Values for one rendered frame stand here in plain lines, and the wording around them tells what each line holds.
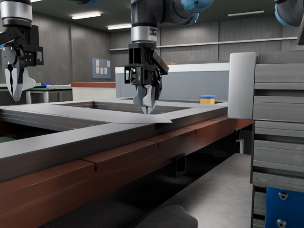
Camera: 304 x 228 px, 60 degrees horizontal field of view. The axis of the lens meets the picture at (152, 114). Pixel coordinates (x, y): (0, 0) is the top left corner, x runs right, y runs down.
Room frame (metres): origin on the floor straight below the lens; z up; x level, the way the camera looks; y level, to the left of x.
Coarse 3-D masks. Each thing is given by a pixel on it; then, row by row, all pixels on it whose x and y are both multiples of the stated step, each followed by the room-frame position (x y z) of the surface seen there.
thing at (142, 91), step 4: (140, 88) 0.80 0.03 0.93; (144, 88) 0.80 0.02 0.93; (140, 92) 0.80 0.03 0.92; (144, 92) 0.80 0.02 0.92; (136, 96) 0.78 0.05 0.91; (140, 96) 0.80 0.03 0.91; (144, 96) 0.80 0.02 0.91; (136, 100) 0.78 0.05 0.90; (140, 100) 0.79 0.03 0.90; (136, 104) 0.78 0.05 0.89; (140, 104) 0.79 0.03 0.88; (144, 108) 0.80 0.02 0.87; (144, 112) 0.80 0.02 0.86
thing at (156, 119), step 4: (160, 116) 0.73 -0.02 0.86; (164, 116) 0.73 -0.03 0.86; (136, 120) 0.66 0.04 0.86; (140, 120) 0.66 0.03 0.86; (144, 120) 0.66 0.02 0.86; (148, 120) 0.66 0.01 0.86; (152, 120) 0.66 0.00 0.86; (156, 120) 0.66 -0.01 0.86; (160, 120) 0.66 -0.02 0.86; (164, 120) 0.66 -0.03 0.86
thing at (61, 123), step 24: (0, 120) 0.93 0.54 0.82; (24, 120) 0.85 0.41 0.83; (48, 120) 0.77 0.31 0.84; (72, 120) 0.72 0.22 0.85; (192, 120) 0.78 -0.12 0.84; (72, 144) 0.42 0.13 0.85; (96, 144) 0.47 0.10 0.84; (120, 144) 0.52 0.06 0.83; (0, 168) 0.33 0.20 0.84; (24, 168) 0.36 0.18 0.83
